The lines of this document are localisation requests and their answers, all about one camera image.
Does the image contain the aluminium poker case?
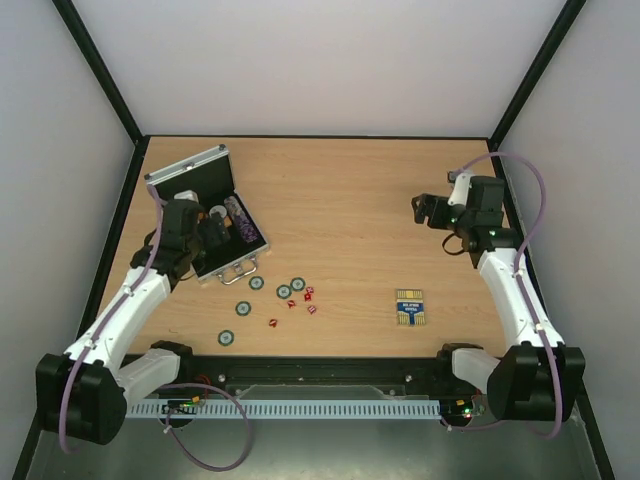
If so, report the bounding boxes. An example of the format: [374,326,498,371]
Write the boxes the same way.
[145,144,269,285]

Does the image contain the green poker chip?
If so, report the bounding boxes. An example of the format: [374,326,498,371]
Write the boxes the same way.
[217,330,235,347]
[276,285,292,299]
[235,301,252,316]
[249,276,264,290]
[290,277,306,292]

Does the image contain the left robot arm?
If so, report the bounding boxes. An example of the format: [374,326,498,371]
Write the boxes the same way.
[36,199,207,453]

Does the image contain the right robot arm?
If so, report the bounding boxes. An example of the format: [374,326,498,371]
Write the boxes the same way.
[411,170,586,422]

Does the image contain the purple chip stack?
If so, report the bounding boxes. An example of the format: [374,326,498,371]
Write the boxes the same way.
[224,196,261,243]

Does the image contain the playing card box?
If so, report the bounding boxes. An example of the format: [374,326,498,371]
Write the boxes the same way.
[395,289,426,326]

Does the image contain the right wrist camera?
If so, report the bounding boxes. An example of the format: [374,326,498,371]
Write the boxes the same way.
[447,169,474,206]

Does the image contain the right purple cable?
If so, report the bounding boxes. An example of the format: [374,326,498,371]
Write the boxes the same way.
[439,152,566,440]

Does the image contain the purple cable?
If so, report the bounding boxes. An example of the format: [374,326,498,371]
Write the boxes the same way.
[58,192,251,471]
[439,152,566,440]

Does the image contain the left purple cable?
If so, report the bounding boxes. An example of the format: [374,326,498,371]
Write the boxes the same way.
[58,192,251,471]

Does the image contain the black frame rail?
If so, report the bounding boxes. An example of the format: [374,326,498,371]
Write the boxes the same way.
[160,353,487,398]

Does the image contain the grey slotted cable duct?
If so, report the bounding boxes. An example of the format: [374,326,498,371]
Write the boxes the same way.
[126,399,441,420]

